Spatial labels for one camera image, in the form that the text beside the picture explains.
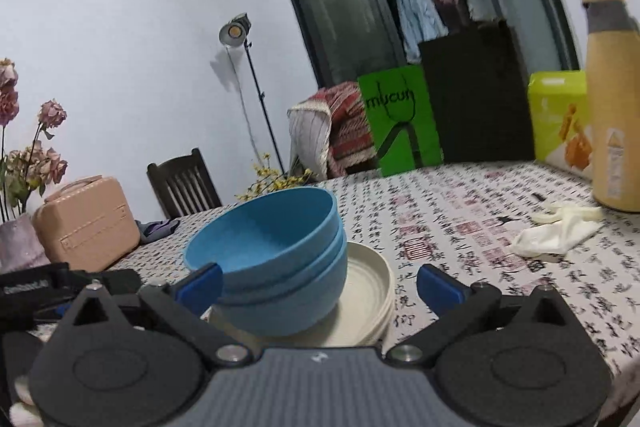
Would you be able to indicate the yellow flower branch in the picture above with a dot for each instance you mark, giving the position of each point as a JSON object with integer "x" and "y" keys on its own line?
{"x": 272, "y": 184}

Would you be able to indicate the white rubber glove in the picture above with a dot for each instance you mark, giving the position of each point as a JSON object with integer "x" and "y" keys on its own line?
{"x": 570, "y": 211}

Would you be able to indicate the calligraphy print tablecloth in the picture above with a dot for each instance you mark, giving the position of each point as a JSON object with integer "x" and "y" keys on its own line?
{"x": 450, "y": 217}

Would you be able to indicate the black paper bag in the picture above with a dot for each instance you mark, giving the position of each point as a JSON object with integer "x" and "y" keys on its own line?
{"x": 475, "y": 97}

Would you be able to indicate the white quilted cloth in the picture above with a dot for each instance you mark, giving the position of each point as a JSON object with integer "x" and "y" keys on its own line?
{"x": 307, "y": 142}

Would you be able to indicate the white crumpled cloth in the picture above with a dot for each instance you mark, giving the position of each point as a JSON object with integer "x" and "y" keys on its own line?
{"x": 550, "y": 239}

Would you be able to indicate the dark wooden chair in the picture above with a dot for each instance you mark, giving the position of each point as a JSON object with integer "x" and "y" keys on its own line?
{"x": 185, "y": 187}

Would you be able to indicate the purple glass vase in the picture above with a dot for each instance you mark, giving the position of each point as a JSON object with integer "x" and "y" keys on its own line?
{"x": 17, "y": 247}

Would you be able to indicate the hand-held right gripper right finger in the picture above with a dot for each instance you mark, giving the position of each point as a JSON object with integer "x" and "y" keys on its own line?
{"x": 440, "y": 289}

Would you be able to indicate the beige thermos bottle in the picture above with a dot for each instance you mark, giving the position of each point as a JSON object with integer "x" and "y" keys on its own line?
{"x": 612, "y": 107}

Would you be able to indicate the dried pink flowers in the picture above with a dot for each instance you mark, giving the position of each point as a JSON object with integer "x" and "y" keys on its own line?
{"x": 47, "y": 162}

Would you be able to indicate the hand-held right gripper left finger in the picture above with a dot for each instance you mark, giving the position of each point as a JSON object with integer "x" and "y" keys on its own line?
{"x": 202, "y": 284}

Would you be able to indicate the grey purple cloth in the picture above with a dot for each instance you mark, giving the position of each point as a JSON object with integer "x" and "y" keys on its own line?
{"x": 157, "y": 231}

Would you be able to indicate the red patterned blanket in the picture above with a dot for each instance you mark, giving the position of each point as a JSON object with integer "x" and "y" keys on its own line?
{"x": 350, "y": 127}

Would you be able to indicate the light blue hanging garment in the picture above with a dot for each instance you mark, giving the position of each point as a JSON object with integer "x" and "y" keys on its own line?
{"x": 417, "y": 17}

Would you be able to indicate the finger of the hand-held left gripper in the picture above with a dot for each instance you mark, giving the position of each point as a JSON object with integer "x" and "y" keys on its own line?
{"x": 122, "y": 281}

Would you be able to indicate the dark sliding glass door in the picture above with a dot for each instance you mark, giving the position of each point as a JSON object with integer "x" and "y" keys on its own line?
{"x": 335, "y": 17}

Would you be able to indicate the studio light on stand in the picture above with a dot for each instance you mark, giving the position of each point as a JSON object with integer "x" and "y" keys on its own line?
{"x": 232, "y": 29}

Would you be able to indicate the green paper bag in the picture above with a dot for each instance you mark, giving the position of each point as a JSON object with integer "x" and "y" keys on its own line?
{"x": 400, "y": 122}

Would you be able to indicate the yellow-green snack box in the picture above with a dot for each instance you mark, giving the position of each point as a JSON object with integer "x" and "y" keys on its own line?
{"x": 557, "y": 122}

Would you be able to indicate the pink hard case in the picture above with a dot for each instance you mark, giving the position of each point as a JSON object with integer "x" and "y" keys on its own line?
{"x": 85, "y": 222}

